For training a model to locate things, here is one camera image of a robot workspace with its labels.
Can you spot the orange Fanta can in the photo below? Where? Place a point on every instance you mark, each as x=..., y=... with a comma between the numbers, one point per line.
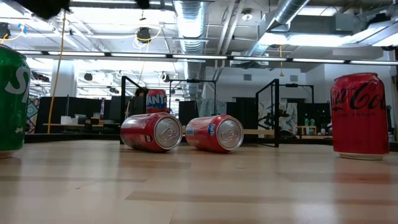
x=205, y=133
x=156, y=101

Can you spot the red Coca-Cola Zero can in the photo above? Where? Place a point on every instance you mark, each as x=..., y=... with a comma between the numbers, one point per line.
x=359, y=130
x=140, y=132

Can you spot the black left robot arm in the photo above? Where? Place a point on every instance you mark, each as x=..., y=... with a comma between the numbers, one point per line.
x=43, y=6

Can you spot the black crossbar with light strips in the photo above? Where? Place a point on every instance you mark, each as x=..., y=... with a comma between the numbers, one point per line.
x=140, y=55

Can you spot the black round ceiling device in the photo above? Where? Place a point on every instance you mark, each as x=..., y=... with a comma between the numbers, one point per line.
x=143, y=35

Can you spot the small wooden crate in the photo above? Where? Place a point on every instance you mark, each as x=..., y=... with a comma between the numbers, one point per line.
x=303, y=130

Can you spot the green bottle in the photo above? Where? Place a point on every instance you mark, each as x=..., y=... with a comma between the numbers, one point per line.
x=312, y=122
x=306, y=122

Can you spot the black office partition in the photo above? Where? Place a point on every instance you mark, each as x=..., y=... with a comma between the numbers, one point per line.
x=81, y=107

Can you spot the background wooden desk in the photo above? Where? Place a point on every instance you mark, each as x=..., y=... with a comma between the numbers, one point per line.
x=71, y=125

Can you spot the colourful patterned panel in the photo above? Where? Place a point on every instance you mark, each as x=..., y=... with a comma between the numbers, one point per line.
x=32, y=115

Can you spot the green Sprite can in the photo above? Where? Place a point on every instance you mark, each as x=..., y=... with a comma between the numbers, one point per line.
x=12, y=109

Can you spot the silver corrugated ventilation duct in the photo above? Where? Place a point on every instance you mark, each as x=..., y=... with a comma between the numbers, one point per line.
x=190, y=25

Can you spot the black metal table frame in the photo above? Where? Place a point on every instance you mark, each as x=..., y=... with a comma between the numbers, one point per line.
x=77, y=137

